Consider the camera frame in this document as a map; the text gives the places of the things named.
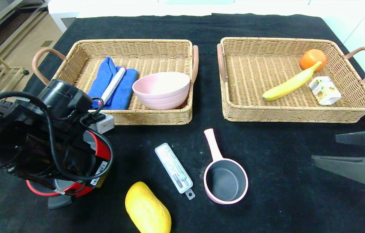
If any orange fruit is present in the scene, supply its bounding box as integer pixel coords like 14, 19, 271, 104
300, 49, 327, 72

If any black tablecloth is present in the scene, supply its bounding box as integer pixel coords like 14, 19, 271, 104
0, 13, 365, 233

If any yellow mango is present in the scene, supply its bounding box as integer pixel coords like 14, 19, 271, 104
125, 181, 172, 233

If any red pot with black handles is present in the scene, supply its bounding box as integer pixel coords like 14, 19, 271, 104
26, 129, 112, 210

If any pink saucepan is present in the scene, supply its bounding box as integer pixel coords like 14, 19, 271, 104
203, 128, 249, 205

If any clear plastic thermometer case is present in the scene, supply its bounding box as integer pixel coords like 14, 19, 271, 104
155, 143, 196, 200

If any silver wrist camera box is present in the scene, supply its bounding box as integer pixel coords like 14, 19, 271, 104
89, 113, 115, 134

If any small juice carton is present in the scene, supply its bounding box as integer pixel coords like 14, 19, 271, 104
309, 76, 342, 106

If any wicker basket with brown handles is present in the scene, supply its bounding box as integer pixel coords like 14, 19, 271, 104
32, 39, 199, 126
217, 37, 365, 124

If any white marker pen pink cap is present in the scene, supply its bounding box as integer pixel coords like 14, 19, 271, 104
100, 67, 127, 104

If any pink bowl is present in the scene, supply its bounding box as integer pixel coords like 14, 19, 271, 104
132, 72, 191, 110

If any blue folded towel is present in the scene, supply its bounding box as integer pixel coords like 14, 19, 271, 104
87, 57, 139, 110

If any yellow banana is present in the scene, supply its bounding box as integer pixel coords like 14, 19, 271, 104
262, 61, 322, 102

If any black camera cable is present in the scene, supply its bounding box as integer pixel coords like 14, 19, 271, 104
87, 96, 106, 122

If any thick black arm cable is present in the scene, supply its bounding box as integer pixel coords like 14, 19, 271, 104
0, 91, 114, 181

